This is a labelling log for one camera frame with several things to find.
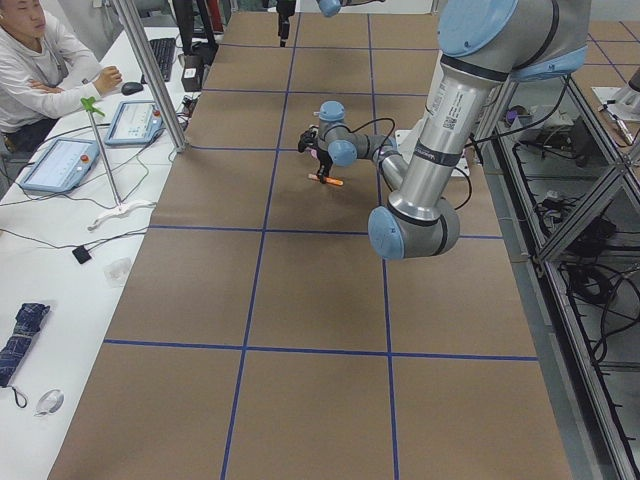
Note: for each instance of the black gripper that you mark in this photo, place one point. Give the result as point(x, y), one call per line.
point(325, 164)
point(284, 21)

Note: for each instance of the orange marker pen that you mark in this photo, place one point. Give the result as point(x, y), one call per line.
point(326, 180)

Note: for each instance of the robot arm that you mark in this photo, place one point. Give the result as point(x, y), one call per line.
point(330, 8)
point(483, 44)

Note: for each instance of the black computer monitor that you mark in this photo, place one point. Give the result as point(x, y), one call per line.
point(196, 28)

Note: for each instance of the black box with label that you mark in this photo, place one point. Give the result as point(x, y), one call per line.
point(192, 73)

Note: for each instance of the black keyboard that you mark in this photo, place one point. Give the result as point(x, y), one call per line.
point(163, 50)

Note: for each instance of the black computer mouse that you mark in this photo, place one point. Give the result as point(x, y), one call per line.
point(130, 88)

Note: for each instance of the far blue teach pendant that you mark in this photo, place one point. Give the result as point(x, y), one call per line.
point(135, 123)

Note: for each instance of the blue teach pendant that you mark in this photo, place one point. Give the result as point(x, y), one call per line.
point(61, 167)
point(135, 123)

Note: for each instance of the green clamp stand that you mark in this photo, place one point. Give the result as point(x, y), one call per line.
point(121, 208)

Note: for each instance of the clear plastic cup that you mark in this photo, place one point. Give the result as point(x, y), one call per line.
point(117, 272)

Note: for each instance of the person in white hoodie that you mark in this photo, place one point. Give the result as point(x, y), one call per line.
point(45, 73)

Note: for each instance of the small black puck device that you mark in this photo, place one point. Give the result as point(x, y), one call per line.
point(81, 254)

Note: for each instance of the near blue teach pendant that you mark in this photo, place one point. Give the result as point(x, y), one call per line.
point(61, 167)

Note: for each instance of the folded blue umbrella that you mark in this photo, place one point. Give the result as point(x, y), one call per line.
point(28, 322)

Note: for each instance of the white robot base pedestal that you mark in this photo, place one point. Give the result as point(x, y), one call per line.
point(406, 140)

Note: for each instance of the aluminium frame post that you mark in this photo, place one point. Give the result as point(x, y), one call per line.
point(140, 45)

